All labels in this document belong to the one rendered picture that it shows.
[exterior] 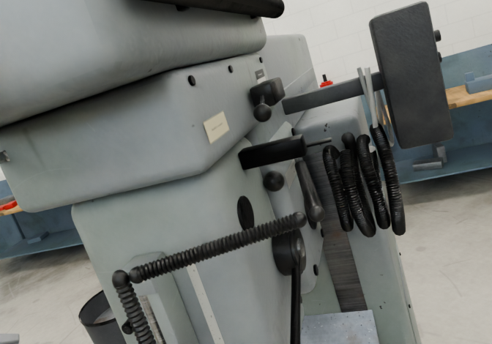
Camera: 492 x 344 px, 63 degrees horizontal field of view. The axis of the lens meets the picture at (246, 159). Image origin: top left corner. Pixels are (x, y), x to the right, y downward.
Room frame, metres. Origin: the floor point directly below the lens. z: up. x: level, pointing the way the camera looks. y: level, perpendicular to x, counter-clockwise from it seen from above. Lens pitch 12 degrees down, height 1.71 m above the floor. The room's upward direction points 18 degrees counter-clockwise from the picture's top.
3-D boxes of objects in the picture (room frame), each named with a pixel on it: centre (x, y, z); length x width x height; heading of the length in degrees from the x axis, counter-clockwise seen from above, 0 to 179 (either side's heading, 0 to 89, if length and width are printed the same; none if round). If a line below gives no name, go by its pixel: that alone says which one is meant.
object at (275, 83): (0.53, -0.04, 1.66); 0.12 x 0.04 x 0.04; 160
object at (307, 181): (0.39, -0.05, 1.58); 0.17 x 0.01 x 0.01; 173
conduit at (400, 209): (0.70, -0.17, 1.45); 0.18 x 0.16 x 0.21; 160
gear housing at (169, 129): (0.55, 0.09, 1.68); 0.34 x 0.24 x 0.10; 160
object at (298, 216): (0.31, 0.04, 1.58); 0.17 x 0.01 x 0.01; 93
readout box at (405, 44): (0.68, -0.31, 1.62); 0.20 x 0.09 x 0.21; 160
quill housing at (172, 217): (0.52, 0.10, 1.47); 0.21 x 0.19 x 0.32; 70
